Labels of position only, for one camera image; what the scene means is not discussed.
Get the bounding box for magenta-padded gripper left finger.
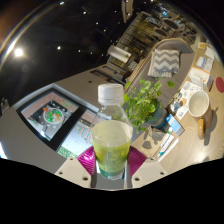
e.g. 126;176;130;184
54;145;98;189

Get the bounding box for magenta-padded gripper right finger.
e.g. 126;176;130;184
124;145;168;189

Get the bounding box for clear green-labelled drink bottle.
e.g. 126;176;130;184
90;83;134;181

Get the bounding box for brown card with leaf shapes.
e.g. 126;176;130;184
139;125;168;158

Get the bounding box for small blue white box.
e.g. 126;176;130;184
165;113;184;136

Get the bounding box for window with festive decals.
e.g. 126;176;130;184
16;88;101;159

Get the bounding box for green potted plant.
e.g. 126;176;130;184
123;77;176;134

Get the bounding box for white leaflet with food pictures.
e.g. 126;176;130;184
169;80;203;121

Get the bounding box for tan mug with white inside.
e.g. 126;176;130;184
188;89;213;140

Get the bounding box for grey white chevron cushion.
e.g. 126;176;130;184
147;48;181;79

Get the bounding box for grey curved sofa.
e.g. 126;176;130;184
124;37;198;111

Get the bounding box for white round pillar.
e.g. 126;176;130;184
107;44;132;64

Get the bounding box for flat round red coaster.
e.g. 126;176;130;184
215;76;224;94

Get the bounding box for blue white card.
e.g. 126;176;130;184
195;55;214;74

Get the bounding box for ceiling spot lights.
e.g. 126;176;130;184
13;1;101;58

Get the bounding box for white paper napkin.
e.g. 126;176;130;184
203;46;216;61

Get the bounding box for group of round-backed chairs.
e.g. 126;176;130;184
149;6;198;41

